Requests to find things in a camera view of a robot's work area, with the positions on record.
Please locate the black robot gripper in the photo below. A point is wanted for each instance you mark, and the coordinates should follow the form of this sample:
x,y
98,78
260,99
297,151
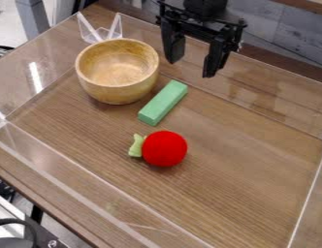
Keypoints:
x,y
204,20

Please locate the red plush fruit green leaf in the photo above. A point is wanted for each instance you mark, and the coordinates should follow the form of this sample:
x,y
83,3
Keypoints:
x,y
162,148

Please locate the green rectangular block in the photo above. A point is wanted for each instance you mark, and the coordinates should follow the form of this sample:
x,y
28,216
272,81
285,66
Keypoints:
x,y
162,103

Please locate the wooden bowl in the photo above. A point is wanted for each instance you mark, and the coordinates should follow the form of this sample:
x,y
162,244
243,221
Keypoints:
x,y
117,70

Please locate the clear acrylic tray enclosure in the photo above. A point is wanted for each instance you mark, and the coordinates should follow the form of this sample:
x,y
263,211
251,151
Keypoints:
x,y
245,191

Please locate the black bracket with bolt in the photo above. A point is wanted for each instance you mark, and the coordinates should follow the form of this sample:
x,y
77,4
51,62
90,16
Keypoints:
x,y
43,238

